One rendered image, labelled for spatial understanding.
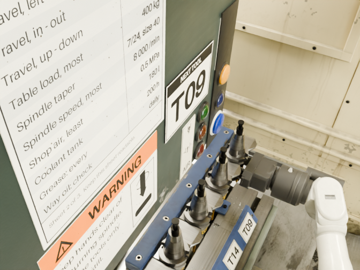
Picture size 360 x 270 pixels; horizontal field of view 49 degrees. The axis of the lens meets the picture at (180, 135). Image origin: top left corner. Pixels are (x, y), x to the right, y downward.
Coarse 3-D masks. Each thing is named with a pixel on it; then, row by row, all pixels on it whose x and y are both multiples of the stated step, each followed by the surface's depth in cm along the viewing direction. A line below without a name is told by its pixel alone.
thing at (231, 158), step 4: (228, 144) 104; (248, 152) 102; (228, 156) 101; (232, 156) 101; (244, 156) 103; (232, 160) 100; (236, 160) 100; (240, 160) 100; (244, 160) 101; (240, 164) 101
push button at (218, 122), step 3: (219, 114) 53; (222, 114) 53; (216, 117) 53; (219, 117) 53; (222, 117) 53; (216, 120) 52; (219, 120) 53; (222, 120) 54; (216, 123) 52; (219, 123) 53; (222, 123) 54; (213, 126) 53; (216, 126) 53; (219, 126) 53; (213, 129) 53; (216, 129) 53; (219, 129) 54; (213, 132) 53; (216, 132) 54
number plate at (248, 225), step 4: (248, 212) 121; (248, 216) 121; (244, 220) 119; (248, 220) 120; (252, 220) 122; (244, 224) 119; (248, 224) 120; (252, 224) 122; (240, 228) 117; (244, 228) 118; (248, 228) 120; (252, 228) 121; (240, 232) 117; (244, 232) 118; (248, 232) 119; (244, 236) 118; (248, 236) 119; (244, 240) 118; (248, 240) 119
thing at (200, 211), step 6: (192, 198) 85; (198, 198) 83; (204, 198) 83; (192, 204) 85; (198, 204) 84; (204, 204) 84; (192, 210) 86; (198, 210) 85; (204, 210) 85; (192, 216) 87; (198, 216) 86; (204, 216) 86
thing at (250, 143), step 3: (246, 138) 107; (249, 138) 108; (252, 138) 108; (228, 141) 106; (246, 141) 107; (249, 141) 107; (252, 141) 107; (255, 141) 107; (246, 144) 106; (249, 144) 106; (252, 144) 106; (255, 144) 106; (249, 147) 105; (252, 147) 105; (255, 147) 105; (249, 150) 105
